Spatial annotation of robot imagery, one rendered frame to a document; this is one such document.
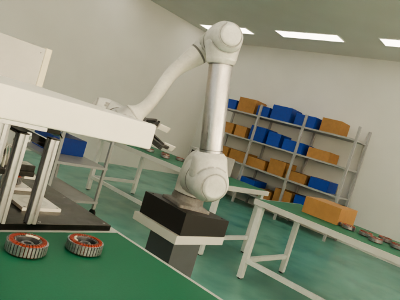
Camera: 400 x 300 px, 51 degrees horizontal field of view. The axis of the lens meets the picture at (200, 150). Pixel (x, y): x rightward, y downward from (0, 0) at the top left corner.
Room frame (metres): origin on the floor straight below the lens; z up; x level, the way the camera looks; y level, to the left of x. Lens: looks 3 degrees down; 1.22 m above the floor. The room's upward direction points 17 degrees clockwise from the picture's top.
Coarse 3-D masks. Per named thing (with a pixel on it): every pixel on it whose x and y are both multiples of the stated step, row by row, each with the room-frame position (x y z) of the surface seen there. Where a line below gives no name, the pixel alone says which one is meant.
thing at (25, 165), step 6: (24, 162) 1.46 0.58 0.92; (0, 168) 1.36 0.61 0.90; (24, 168) 1.43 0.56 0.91; (30, 168) 1.45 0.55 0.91; (0, 174) 1.40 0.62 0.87; (18, 174) 1.42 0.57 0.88; (24, 174) 1.43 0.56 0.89; (30, 174) 1.45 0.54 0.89; (0, 180) 1.38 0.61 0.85; (0, 186) 1.38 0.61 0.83
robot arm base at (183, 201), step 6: (174, 192) 1.95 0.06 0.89; (168, 198) 1.96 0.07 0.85; (174, 198) 1.93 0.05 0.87; (180, 198) 1.91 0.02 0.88; (186, 198) 1.91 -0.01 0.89; (192, 198) 1.91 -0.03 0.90; (180, 204) 1.87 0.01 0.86; (186, 204) 1.90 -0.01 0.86; (192, 204) 1.91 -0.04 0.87; (198, 204) 1.93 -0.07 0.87; (192, 210) 1.91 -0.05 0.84; (198, 210) 1.93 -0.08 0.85; (204, 210) 1.95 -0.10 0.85
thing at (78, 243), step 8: (72, 240) 1.23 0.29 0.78; (80, 240) 1.29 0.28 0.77; (88, 240) 1.30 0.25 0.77; (96, 240) 1.29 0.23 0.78; (72, 248) 1.22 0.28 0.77; (80, 248) 1.21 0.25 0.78; (88, 248) 1.22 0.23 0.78; (96, 248) 1.23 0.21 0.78; (88, 256) 1.22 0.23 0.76; (96, 256) 1.24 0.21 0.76
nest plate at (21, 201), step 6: (12, 198) 1.47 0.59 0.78; (18, 198) 1.49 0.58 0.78; (24, 198) 1.52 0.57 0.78; (18, 204) 1.43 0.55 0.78; (24, 204) 1.45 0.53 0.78; (42, 204) 1.51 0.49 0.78; (48, 204) 1.53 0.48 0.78; (24, 210) 1.41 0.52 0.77; (42, 210) 1.46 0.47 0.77; (48, 210) 1.48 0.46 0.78; (54, 210) 1.50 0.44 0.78; (60, 210) 1.52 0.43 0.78
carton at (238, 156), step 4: (232, 152) 8.52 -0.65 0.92; (236, 152) 8.46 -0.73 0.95; (240, 152) 8.40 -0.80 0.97; (244, 152) 8.34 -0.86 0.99; (232, 156) 8.50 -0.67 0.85; (236, 156) 8.44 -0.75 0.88; (240, 156) 8.38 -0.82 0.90; (244, 156) 8.33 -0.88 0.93; (252, 156) 8.46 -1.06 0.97; (256, 156) 8.57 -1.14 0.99; (236, 160) 8.42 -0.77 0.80; (240, 160) 8.36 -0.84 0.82
